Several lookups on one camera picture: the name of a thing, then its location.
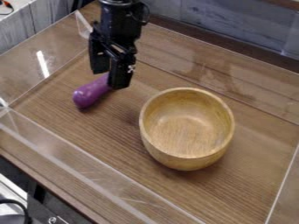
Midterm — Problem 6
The wooden bowl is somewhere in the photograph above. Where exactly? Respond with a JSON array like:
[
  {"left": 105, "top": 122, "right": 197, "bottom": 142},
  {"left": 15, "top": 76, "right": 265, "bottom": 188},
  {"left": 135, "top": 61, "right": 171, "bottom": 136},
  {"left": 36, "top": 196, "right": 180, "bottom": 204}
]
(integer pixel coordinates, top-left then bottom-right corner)
[{"left": 139, "top": 87, "right": 236, "bottom": 171}]

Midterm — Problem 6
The clear acrylic tray enclosure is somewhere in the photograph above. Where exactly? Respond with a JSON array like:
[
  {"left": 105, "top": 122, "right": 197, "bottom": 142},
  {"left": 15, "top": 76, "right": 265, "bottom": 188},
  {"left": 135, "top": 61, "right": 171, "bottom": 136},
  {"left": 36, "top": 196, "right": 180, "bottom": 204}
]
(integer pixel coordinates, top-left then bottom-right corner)
[{"left": 0, "top": 12, "right": 299, "bottom": 224}]

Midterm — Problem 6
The black cable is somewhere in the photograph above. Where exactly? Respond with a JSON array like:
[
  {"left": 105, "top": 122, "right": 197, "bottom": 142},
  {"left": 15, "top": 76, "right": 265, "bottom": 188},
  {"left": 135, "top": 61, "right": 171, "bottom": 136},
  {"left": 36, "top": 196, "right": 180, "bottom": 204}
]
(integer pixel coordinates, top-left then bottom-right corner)
[{"left": 0, "top": 199, "right": 33, "bottom": 224}]

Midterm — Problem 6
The clear acrylic corner bracket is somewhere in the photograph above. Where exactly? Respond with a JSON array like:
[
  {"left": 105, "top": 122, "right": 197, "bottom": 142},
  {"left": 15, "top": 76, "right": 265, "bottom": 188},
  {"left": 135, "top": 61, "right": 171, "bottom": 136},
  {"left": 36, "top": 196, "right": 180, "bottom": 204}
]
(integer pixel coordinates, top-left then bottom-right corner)
[{"left": 75, "top": 10, "right": 92, "bottom": 39}]

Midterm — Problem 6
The white cabinet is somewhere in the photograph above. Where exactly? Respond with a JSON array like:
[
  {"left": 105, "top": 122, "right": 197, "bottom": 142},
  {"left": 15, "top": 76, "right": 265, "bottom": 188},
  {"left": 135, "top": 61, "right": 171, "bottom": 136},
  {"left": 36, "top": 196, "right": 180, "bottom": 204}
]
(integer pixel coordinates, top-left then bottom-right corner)
[{"left": 0, "top": 0, "right": 75, "bottom": 55}]

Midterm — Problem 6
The purple toy eggplant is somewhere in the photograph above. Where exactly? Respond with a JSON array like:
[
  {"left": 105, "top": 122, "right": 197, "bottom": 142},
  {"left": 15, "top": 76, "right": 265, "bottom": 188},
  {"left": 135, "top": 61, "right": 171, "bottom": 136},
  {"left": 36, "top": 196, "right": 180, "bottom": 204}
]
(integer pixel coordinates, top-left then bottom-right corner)
[{"left": 72, "top": 73, "right": 112, "bottom": 109}]

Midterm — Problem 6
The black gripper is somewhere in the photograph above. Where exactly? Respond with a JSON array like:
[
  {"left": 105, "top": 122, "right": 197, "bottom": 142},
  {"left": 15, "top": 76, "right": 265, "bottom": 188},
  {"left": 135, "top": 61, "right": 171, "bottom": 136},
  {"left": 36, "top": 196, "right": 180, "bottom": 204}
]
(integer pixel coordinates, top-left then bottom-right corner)
[{"left": 88, "top": 0, "right": 149, "bottom": 89}]

